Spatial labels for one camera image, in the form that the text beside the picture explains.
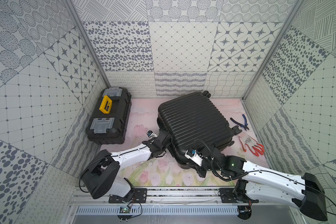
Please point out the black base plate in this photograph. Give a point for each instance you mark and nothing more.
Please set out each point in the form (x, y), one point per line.
(228, 195)
(137, 195)

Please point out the aluminium mounting rail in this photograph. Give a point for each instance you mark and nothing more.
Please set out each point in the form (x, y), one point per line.
(189, 196)

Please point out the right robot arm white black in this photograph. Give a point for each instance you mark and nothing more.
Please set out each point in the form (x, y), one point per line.
(305, 190)

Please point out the black hard-shell suitcase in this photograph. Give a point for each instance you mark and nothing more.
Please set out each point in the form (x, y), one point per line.
(193, 120)

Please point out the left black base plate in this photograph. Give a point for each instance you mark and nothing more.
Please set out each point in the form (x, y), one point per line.
(137, 195)

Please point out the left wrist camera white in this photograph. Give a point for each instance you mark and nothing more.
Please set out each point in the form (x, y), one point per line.
(151, 134)

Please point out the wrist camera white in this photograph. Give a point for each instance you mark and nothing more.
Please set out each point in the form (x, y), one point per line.
(151, 134)
(194, 156)

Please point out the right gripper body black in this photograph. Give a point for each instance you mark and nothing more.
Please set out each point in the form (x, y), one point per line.
(206, 165)

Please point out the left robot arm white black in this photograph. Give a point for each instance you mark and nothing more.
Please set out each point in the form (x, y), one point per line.
(101, 175)

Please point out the red white work glove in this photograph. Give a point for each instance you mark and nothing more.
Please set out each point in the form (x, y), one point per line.
(250, 144)

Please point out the black toolbox yellow handle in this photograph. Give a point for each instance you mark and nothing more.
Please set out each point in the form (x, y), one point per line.
(109, 121)

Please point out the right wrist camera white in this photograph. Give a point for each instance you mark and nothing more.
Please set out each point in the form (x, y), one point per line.
(194, 156)

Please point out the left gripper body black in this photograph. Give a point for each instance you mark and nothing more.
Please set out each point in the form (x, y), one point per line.
(162, 139)

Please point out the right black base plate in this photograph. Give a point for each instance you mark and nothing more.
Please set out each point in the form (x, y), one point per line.
(228, 195)

